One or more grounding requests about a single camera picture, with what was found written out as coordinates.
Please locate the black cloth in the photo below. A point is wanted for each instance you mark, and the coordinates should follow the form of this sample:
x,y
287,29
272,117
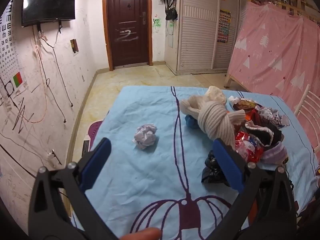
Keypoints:
x,y
262,132

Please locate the black plastic bag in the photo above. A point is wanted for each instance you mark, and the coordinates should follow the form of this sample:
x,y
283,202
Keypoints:
x,y
212,168

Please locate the brown snack wrapper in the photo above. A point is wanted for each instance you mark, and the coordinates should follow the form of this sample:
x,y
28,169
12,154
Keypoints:
x,y
246,104

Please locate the silver printed wrapper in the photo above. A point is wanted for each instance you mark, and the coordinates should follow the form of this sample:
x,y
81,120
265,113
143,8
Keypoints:
x,y
273,116

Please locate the blue crumpled item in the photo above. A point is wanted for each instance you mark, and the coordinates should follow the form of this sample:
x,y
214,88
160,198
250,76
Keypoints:
x,y
191,123

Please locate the brown wall socket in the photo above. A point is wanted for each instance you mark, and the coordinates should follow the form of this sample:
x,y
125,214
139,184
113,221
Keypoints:
x,y
74,46

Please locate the eye chart poster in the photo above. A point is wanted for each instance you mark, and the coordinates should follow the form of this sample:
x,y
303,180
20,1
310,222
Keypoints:
x,y
7,45

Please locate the purple cloth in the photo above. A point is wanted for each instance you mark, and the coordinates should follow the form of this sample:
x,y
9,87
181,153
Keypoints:
x,y
275,153

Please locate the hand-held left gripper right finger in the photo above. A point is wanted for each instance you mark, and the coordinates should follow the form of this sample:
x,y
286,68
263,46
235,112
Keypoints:
x,y
228,166

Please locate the purple white stool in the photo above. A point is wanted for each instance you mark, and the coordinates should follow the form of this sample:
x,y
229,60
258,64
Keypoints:
x,y
92,131

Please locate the white metal chair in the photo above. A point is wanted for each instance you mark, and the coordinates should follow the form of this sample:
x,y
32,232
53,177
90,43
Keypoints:
x,y
303,100

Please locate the pink printed curtain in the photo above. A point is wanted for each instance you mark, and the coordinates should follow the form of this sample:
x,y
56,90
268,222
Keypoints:
x,y
275,55

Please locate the paper ball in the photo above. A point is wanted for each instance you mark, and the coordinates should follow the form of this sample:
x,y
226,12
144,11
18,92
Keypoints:
x,y
146,137

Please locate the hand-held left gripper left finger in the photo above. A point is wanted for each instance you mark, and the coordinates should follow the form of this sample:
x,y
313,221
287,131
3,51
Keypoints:
x,y
96,163

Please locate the beige knotted knit cloth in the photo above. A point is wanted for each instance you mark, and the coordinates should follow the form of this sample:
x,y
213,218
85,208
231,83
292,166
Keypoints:
x,y
215,121

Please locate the dark brown wooden door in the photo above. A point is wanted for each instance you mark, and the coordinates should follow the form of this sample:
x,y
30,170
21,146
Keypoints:
x,y
128,25

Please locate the light blue printed sheet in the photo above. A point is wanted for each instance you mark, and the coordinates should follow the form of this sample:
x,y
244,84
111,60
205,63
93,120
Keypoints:
x,y
150,110

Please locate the white slatted wardrobe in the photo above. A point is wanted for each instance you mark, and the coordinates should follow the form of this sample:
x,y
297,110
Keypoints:
x,y
200,30

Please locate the colourful wardrobe poster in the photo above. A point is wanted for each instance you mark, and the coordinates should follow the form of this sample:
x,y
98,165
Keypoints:
x,y
223,26

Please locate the white wall plug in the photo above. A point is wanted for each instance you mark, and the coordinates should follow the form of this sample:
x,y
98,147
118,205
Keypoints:
x,y
51,154

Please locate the person's left hand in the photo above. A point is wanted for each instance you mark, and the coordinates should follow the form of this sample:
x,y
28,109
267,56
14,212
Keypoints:
x,y
141,235

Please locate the black wall television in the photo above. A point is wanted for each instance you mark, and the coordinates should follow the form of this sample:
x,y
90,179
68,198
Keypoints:
x,y
48,2

